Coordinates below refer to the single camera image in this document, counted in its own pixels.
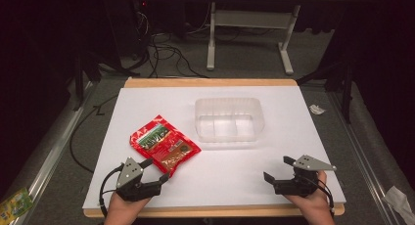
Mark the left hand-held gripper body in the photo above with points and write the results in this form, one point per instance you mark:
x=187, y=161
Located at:
x=130, y=172

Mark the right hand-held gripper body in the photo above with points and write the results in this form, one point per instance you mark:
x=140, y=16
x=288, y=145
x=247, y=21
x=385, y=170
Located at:
x=303, y=184

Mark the red snack packet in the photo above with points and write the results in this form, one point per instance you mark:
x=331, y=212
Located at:
x=163, y=143

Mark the clear plastic container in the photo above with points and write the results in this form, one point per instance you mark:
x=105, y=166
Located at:
x=228, y=127

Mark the person's right hand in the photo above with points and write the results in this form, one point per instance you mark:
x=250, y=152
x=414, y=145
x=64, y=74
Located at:
x=314, y=207

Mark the person's left hand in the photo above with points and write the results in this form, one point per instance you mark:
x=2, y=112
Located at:
x=124, y=210

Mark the white board sheet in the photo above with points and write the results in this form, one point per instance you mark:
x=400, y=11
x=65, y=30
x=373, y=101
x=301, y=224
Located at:
x=228, y=172

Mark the crumpled white paper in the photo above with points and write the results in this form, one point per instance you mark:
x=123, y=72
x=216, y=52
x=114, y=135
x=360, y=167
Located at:
x=316, y=109

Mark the black metal stand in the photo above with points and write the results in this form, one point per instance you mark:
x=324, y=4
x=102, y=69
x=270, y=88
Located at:
x=346, y=98
x=78, y=88

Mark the white cloth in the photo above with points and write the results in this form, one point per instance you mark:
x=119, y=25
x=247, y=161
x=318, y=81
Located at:
x=398, y=200

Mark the green yellow packet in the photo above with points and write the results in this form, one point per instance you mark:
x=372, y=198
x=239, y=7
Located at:
x=14, y=206

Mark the black computer tower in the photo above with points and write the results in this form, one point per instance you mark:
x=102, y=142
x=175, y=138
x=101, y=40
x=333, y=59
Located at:
x=138, y=26

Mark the metal floor rail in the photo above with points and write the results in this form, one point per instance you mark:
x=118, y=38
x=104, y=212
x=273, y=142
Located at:
x=49, y=163
x=365, y=172

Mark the white frame desk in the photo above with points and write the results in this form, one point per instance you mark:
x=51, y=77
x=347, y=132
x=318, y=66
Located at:
x=248, y=19

